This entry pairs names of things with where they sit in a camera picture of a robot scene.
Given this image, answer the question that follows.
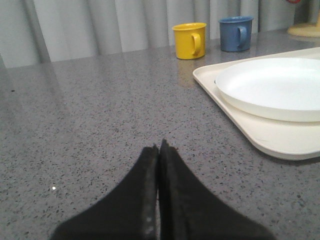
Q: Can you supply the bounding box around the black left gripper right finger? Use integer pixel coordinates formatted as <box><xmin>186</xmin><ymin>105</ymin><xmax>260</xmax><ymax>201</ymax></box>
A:
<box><xmin>158</xmin><ymin>140</ymin><xmax>275</xmax><ymax>240</ymax></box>

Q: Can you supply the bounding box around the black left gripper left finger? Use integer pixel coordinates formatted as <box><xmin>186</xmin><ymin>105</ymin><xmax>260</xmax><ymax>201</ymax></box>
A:
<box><xmin>51</xmin><ymin>146</ymin><xmax>159</xmax><ymax>240</ymax></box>

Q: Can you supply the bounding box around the white round plate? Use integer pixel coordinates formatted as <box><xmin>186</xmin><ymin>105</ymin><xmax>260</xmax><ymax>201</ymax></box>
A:
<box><xmin>214</xmin><ymin>57</ymin><xmax>320</xmax><ymax>122</ymax></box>

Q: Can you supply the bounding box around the beige rabbit serving tray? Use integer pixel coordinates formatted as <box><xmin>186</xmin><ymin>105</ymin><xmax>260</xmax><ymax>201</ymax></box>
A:
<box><xmin>193</xmin><ymin>47</ymin><xmax>320</xmax><ymax>161</ymax></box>

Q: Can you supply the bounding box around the yellow mug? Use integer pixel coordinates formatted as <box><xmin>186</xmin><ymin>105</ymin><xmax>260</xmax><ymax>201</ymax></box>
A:
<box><xmin>172</xmin><ymin>22</ymin><xmax>207</xmax><ymax>60</ymax></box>

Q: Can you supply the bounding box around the blue mug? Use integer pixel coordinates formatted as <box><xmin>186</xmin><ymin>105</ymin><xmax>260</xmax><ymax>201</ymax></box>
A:
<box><xmin>218</xmin><ymin>16</ymin><xmax>254</xmax><ymax>52</ymax></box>

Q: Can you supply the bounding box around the grey curtain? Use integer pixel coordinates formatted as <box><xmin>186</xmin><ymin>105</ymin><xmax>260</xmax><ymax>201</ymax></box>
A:
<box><xmin>0</xmin><ymin>0</ymin><xmax>320</xmax><ymax>69</ymax></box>

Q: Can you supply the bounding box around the wooden mug tree stand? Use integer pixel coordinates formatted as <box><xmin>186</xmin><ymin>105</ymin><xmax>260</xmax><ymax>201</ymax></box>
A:
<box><xmin>287</xmin><ymin>0</ymin><xmax>320</xmax><ymax>38</ymax></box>

